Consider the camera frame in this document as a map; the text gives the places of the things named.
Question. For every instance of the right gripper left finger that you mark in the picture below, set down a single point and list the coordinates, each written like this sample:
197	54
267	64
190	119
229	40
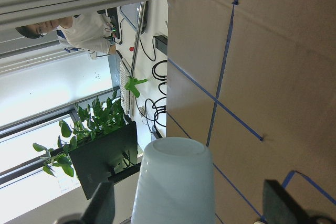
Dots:
102	206

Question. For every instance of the seated person in white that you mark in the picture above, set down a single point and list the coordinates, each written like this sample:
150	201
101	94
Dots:
91	32

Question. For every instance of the white keyboard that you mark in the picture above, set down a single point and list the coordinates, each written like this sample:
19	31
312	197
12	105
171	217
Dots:
124	93

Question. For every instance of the light blue cup front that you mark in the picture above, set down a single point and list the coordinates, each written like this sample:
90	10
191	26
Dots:
176	183

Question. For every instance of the green potted plant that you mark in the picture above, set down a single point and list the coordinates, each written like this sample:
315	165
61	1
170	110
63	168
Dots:
95	121

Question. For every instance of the green handled reacher tool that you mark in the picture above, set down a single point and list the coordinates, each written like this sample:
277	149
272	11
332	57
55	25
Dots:
133	81

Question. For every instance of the black power strip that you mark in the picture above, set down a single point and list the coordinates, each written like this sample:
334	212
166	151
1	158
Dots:
160	43

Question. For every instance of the black monitor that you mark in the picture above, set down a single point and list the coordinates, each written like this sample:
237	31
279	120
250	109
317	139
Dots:
112	157

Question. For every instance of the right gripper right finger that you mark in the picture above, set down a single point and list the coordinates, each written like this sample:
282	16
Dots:
279	206

